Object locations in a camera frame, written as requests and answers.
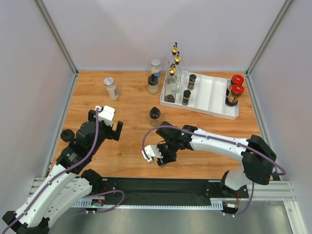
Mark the black label spice shaker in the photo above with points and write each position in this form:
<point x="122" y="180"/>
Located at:
<point x="191" y="82"/>

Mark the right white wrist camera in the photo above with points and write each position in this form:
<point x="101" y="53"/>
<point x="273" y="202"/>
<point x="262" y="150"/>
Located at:
<point x="150" y="152"/>

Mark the left aluminium corner post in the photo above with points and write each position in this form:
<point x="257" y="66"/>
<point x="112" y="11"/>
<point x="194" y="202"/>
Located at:
<point x="52" y="28"/>

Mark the oil bottle dark sauce front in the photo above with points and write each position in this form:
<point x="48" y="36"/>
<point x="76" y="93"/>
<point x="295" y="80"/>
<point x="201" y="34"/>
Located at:
<point x="174" y="52"/>

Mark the red lid sauce jar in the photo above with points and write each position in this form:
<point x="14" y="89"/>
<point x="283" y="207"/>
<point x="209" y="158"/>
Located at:
<point x="236" y="79"/>
<point x="233" y="97"/>

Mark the aluminium corner post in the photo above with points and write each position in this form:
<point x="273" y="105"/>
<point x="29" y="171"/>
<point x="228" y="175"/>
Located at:
<point x="272" y="30"/>
<point x="52" y="28"/>

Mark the black lid glass spice jar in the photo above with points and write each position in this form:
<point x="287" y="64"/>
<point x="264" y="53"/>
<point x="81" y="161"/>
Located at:
<point x="155" y="117"/>

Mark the small black lid jar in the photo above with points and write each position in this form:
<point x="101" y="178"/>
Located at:
<point x="186" y="97"/>
<point x="161" y="163"/>

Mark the oil bottle dark sauce back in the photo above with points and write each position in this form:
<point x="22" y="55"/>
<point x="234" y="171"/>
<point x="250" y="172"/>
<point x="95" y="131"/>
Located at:
<point x="170" y="85"/>

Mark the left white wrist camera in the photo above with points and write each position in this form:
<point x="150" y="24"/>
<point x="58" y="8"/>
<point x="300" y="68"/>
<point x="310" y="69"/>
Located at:
<point x="106" y="114"/>

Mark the silver lid jar white beads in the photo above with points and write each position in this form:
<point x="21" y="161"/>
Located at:
<point x="111" y="88"/>

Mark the silver lid jar blue label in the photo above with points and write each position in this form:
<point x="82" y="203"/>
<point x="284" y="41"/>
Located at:
<point x="156" y="67"/>

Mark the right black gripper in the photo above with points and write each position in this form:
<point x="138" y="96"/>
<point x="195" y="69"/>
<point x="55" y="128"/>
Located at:
<point x="166" y="156"/>

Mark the black lid jar behind bottle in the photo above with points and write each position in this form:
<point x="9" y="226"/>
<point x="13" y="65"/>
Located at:
<point x="153" y="84"/>

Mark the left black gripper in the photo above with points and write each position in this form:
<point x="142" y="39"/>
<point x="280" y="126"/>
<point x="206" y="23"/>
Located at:
<point x="112" y="134"/>

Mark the right aluminium corner post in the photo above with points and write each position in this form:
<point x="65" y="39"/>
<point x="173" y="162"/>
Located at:
<point x="272" y="30"/>

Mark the oil bottle dark sauce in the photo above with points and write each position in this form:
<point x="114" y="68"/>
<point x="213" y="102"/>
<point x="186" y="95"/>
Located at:
<point x="174" y="52"/>
<point x="170" y="85"/>

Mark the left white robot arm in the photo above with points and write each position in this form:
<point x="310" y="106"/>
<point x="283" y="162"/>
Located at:
<point x="67" y="182"/>

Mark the clear oil bottle gold spout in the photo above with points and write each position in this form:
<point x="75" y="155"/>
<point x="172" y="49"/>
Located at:
<point x="178" y="69"/>

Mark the white compartment tray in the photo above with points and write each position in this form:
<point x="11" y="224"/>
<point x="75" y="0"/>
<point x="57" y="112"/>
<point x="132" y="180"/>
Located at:
<point x="208" y="97"/>

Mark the aluminium front rail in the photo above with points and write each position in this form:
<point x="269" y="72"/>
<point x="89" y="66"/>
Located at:
<point x="275" y="191"/>

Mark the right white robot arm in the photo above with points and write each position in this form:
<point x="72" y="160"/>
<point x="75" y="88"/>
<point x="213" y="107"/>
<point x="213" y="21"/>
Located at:
<point x="254" y="154"/>

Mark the black base mat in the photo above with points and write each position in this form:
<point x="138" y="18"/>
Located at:
<point x="167" y="192"/>

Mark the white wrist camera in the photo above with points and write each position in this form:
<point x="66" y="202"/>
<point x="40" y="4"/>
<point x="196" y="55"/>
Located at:
<point x="106" y="114"/>
<point x="150" y="152"/>

